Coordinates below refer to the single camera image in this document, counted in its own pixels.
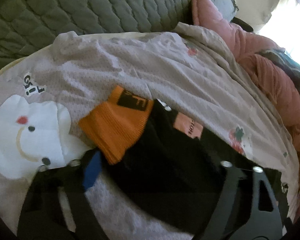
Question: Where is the orange and black sock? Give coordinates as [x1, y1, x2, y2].
[78, 86, 154, 165]

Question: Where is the black small garment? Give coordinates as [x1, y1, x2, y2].
[99, 100, 273, 235]

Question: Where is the grey strawberry print blanket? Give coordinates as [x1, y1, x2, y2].
[0, 23, 299, 239]

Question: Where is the grey-green quilted headboard cushion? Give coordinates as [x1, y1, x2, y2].
[0, 0, 238, 70]

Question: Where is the pink quilted comforter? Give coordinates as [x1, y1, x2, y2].
[191, 0, 300, 219]

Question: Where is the dark striped cloth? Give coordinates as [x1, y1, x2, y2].
[257, 49, 300, 94]

